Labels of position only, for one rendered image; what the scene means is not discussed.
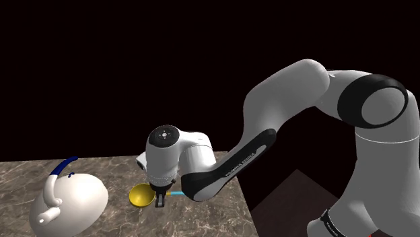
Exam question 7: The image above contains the white kettle with blue handle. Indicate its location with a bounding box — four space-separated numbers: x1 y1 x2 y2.
28 156 110 237

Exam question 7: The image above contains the yellow spoon with blue handle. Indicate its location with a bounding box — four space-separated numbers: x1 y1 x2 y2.
129 182 186 209

